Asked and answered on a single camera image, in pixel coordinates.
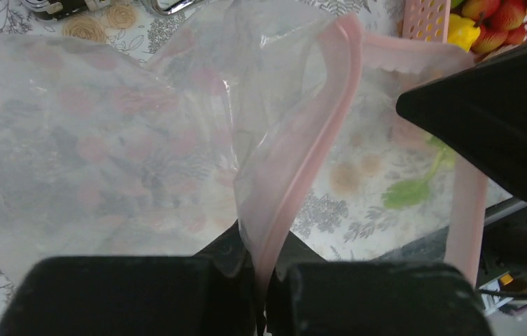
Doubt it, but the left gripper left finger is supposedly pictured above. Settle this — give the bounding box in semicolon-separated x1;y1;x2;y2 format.
0;225;256;335

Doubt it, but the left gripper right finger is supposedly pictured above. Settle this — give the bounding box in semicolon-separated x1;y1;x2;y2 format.
266;234;492;335

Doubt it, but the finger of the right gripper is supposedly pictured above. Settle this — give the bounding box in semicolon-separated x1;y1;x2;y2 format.
396;43;527;202

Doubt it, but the green celery stalk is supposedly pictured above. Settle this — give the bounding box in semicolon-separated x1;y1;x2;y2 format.
381;135;456;210

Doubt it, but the clear pink zip bag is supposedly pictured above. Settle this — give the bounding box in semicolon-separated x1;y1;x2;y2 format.
0;0;489;336

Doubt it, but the yellow pear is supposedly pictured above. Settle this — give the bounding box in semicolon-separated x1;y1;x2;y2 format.
447;14;481;52

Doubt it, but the pink plastic basket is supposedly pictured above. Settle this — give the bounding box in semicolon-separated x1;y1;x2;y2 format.
401;0;517;57

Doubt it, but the floral tablecloth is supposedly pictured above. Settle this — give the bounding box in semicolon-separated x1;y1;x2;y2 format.
0;0;514;336

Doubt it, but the black poker chip case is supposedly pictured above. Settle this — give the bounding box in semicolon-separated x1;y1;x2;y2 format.
20;0;206;21

